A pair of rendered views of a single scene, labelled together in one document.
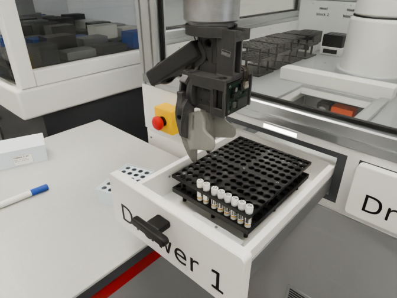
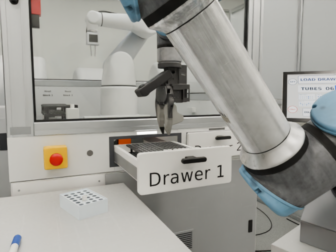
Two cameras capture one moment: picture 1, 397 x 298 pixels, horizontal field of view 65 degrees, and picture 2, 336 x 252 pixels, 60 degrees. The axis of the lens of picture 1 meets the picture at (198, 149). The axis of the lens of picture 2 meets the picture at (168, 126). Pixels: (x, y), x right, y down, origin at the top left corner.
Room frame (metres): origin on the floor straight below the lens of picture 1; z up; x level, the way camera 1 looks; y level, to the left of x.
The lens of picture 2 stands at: (0.10, 0.80, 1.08)
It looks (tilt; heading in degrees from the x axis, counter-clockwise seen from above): 6 degrees down; 294
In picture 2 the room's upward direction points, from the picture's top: straight up
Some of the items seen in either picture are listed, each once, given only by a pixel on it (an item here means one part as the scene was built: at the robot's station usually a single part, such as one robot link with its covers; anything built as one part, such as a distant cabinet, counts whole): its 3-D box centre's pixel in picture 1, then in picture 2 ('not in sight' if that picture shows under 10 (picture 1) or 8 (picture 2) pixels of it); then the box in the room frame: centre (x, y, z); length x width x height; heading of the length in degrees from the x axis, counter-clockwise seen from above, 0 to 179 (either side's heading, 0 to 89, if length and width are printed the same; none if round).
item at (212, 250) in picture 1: (169, 232); (187, 168); (0.37, 0.05, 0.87); 0.29 x 0.02 x 0.11; 48
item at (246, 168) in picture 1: (243, 181); (160, 156); (0.52, -0.09, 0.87); 0.22 x 0.18 x 0.06; 138
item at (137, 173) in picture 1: (126, 185); (83, 202); (0.63, 0.18, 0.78); 0.12 x 0.08 x 0.04; 156
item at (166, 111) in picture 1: (168, 119); (55, 157); (0.82, 0.09, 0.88); 0.07 x 0.05 x 0.07; 48
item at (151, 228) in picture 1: (155, 226); (191, 159); (0.35, 0.06, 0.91); 0.07 x 0.04 x 0.01; 48
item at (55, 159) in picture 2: (159, 122); (56, 159); (0.79, 0.11, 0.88); 0.04 x 0.03 x 0.04; 48
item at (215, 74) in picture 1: (214, 69); (171, 84); (0.45, -0.02, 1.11); 0.09 x 0.08 x 0.12; 51
